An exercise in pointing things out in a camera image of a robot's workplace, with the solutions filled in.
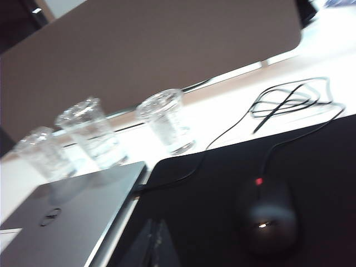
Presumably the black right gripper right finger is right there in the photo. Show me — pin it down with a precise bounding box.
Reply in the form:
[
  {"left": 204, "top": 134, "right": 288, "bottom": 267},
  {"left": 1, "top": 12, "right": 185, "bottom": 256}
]
[{"left": 156, "top": 220, "right": 183, "bottom": 267}]

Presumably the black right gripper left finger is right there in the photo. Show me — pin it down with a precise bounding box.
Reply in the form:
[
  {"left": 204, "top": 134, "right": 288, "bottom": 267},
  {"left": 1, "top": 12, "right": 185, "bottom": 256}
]
[{"left": 119, "top": 219, "right": 158, "bottom": 267}]

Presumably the short clear cup with lid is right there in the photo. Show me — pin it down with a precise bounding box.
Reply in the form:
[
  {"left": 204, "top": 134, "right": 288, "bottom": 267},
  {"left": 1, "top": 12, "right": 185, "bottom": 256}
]
[
  {"left": 135, "top": 88, "right": 196, "bottom": 156},
  {"left": 13, "top": 126, "right": 77, "bottom": 183}
]

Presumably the grey Dell laptop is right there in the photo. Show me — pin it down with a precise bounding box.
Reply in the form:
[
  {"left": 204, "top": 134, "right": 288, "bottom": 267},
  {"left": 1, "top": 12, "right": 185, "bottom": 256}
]
[{"left": 0, "top": 160, "right": 148, "bottom": 267}]

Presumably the tall clear plastic cup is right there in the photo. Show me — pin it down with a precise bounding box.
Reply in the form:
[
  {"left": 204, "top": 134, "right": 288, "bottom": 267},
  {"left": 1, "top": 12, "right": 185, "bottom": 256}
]
[{"left": 55, "top": 96, "right": 129, "bottom": 169}]

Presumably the black mouse pad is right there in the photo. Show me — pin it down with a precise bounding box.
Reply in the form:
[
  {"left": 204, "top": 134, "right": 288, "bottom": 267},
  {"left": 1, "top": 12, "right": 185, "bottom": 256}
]
[{"left": 107, "top": 113, "right": 356, "bottom": 267}]

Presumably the black computer mouse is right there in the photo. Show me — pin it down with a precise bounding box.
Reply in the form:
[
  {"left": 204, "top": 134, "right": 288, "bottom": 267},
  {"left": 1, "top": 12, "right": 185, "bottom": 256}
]
[{"left": 235, "top": 177, "right": 300, "bottom": 256}]

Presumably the brown desk partition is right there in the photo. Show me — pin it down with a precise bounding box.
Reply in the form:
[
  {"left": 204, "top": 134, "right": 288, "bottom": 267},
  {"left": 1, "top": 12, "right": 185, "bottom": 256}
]
[{"left": 0, "top": 0, "right": 303, "bottom": 160}]

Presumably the black mouse cable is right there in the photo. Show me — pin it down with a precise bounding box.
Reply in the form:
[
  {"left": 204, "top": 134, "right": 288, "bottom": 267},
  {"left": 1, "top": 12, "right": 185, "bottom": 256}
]
[{"left": 132, "top": 76, "right": 347, "bottom": 196}]

